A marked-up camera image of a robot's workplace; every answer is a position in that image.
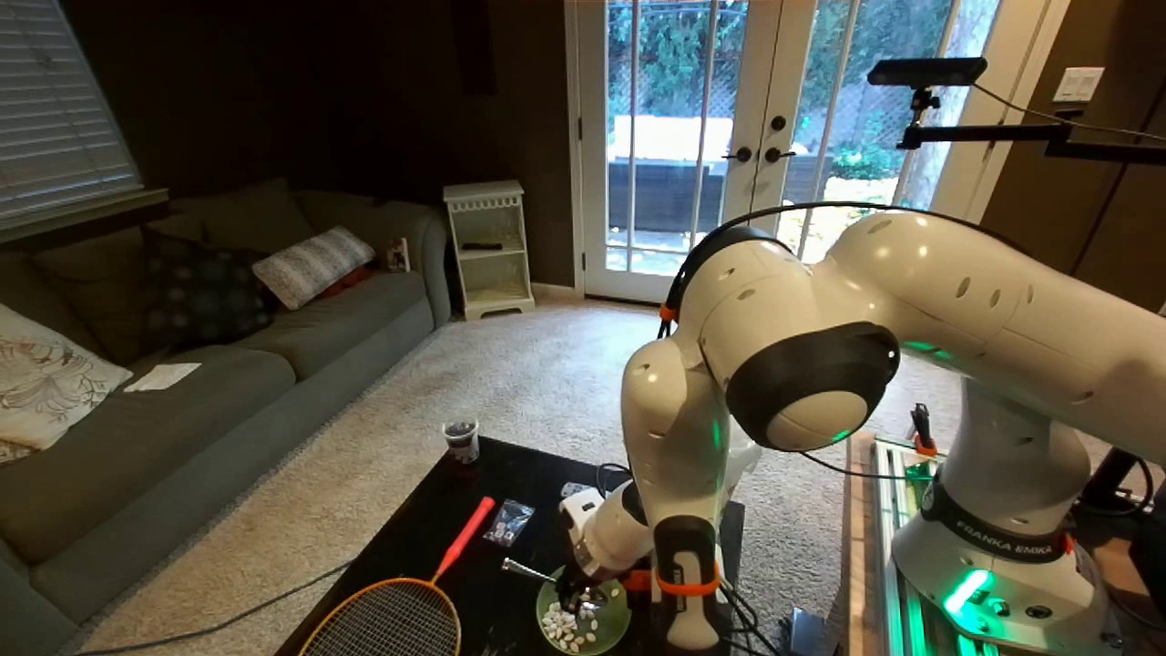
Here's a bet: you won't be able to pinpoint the dark patterned pillow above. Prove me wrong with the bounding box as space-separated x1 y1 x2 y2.
137 225 279 355

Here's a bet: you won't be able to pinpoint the small red black clamp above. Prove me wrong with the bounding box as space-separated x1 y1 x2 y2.
907 402 935 460

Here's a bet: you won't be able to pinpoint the grey fabric sofa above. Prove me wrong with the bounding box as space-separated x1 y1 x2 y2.
0 178 454 656

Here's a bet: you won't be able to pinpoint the white paper sheet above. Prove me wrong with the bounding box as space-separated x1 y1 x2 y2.
120 359 204 395

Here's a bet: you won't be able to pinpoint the thin black floor cable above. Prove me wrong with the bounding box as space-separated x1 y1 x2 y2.
72 557 358 656

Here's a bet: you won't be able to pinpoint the wooden robot platform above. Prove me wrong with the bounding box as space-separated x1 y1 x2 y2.
838 426 1166 656

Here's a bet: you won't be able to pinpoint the pile of white seeds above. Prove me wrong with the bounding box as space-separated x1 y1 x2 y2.
539 598 596 656

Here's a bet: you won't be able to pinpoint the clear plastic packet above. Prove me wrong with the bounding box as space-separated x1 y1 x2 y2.
479 494 539 550

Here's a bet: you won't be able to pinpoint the small white shelf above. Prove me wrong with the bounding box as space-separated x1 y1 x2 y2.
439 178 539 324

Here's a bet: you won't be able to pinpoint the cream floral pillow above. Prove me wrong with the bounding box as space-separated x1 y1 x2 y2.
0 302 134 467

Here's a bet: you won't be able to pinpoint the aluminium rail frame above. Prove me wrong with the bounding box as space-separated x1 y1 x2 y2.
869 437 975 656

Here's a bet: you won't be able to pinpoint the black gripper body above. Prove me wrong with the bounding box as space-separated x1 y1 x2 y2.
557 557 614 614

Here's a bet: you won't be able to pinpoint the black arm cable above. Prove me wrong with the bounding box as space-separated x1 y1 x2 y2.
651 197 975 488

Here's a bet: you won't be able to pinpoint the white window blinds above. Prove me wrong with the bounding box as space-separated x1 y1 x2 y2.
0 0 145 234

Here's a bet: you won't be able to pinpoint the black coffee table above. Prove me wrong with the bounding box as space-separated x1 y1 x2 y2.
274 433 745 656

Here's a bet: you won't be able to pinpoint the white light switch plate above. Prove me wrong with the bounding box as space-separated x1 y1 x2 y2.
1048 63 1110 110

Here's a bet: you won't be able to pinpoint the green plastic bowl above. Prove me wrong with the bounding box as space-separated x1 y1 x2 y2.
533 575 637 656

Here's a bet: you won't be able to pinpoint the badminton racket red handle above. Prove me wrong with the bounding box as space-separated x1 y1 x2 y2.
295 491 502 656

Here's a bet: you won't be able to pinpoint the small metal can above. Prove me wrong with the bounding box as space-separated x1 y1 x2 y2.
437 415 484 470

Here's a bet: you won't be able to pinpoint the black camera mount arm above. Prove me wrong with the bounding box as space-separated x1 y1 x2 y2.
891 82 1166 167

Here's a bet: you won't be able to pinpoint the white french door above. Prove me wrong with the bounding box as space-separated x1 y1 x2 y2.
563 0 762 304
756 0 1014 267

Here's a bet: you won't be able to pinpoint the white striped pillow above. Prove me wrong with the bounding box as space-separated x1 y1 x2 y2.
246 223 377 312

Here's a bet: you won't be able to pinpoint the black stereo camera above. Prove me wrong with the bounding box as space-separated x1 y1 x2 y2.
862 54 989 89

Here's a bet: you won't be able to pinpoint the small grey blue object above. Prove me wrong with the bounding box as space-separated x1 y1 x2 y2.
776 601 845 656

